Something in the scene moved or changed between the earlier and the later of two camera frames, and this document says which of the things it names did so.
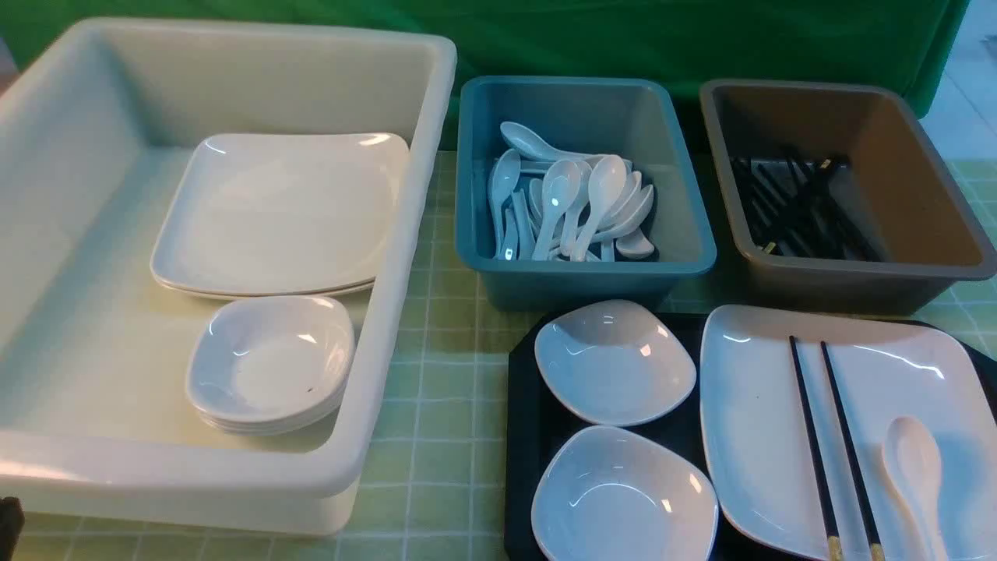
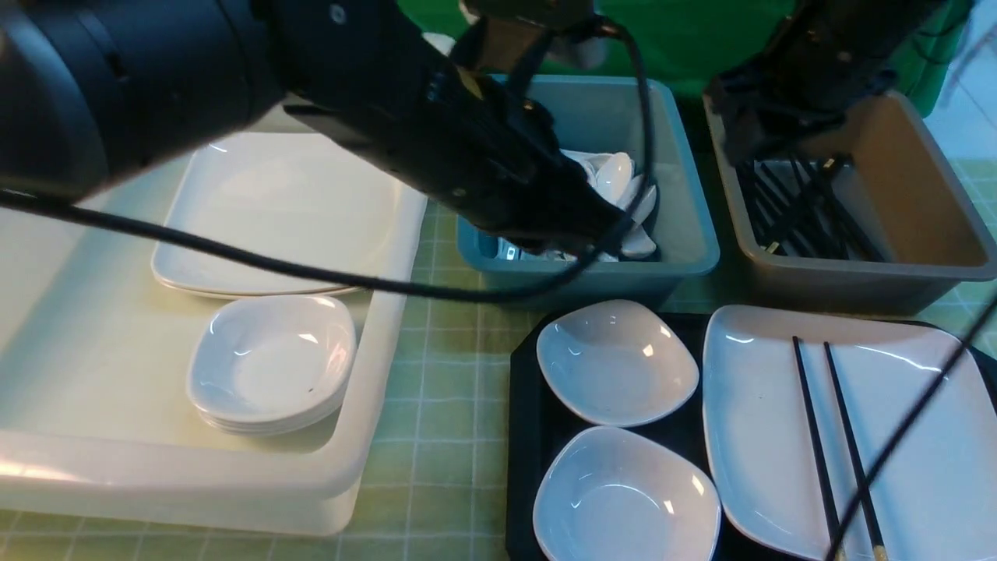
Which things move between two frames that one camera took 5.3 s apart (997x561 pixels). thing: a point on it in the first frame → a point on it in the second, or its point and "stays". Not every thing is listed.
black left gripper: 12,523 → 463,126
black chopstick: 833,541 stays
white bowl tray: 611,494 stays
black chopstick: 876,552 stays
